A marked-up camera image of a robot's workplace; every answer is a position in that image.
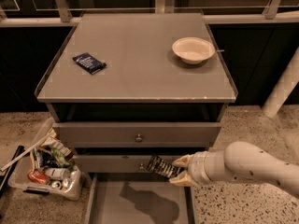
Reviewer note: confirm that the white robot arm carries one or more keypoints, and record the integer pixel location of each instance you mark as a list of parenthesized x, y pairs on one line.
[(239, 162)]

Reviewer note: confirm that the chocolate rxbar dark wrapper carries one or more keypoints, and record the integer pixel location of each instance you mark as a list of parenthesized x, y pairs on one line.
[(163, 167)]

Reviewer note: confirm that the clear plastic bin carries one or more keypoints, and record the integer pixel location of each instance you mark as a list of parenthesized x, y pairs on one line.
[(48, 167)]

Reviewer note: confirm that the metal railing frame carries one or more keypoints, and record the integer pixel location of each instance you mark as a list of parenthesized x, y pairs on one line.
[(47, 13)]

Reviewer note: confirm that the green snack bag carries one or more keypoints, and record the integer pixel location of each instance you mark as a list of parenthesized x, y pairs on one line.
[(63, 157)]

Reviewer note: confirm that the white bottle in bin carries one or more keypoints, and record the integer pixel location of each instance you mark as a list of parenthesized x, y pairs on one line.
[(57, 173)]

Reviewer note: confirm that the orange snack packet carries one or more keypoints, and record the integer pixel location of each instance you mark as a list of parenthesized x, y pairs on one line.
[(38, 177)]

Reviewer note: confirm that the grey drawer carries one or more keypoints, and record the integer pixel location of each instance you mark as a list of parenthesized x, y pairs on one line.
[(138, 199), (112, 163), (137, 134)]

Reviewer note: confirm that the white cylindrical post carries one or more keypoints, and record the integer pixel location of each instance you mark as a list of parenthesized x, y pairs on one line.
[(284, 87)]

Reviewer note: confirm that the silver can in bin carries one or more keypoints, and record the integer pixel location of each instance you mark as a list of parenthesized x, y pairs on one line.
[(66, 183)]

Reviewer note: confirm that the grey drawer cabinet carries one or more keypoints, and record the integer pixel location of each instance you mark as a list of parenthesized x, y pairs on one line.
[(144, 81)]

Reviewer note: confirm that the white stick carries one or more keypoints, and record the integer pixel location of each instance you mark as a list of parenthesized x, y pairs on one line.
[(29, 149)]

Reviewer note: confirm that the grey bottom drawer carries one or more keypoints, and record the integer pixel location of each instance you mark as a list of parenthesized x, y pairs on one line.
[(138, 199)]

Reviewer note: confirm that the grey middle drawer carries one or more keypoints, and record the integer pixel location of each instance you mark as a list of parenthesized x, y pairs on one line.
[(112, 163)]

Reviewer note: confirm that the black flat object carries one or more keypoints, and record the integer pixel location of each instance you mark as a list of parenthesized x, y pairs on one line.
[(4, 176)]

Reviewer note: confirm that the white paper bowl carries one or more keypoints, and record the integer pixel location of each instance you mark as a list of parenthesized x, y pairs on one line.
[(193, 50)]

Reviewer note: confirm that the blue snack bar wrapper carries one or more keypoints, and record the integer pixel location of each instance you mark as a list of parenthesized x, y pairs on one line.
[(90, 64)]

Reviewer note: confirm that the grey top drawer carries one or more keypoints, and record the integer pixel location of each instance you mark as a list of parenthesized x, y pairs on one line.
[(137, 134)]

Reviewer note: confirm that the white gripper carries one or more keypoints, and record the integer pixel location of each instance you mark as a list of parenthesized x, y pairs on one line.
[(197, 168)]

